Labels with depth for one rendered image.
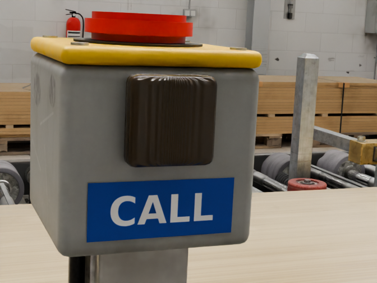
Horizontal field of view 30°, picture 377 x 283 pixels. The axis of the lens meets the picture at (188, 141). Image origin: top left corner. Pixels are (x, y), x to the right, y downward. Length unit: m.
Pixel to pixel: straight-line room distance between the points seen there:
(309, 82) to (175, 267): 1.29
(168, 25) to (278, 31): 8.12
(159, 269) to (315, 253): 0.80
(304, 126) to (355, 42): 7.37
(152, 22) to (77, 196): 0.06
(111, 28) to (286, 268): 0.77
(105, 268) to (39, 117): 0.06
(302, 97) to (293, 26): 6.92
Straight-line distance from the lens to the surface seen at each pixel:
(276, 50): 8.36
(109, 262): 0.26
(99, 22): 0.25
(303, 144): 1.56
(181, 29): 0.25
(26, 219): 1.16
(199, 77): 0.23
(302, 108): 1.55
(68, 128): 0.23
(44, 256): 0.99
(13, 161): 1.90
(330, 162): 2.13
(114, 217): 0.24
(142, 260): 0.26
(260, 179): 1.94
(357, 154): 1.65
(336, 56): 8.78
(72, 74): 0.22
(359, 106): 7.47
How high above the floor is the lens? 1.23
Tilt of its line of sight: 10 degrees down
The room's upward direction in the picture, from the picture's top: 3 degrees clockwise
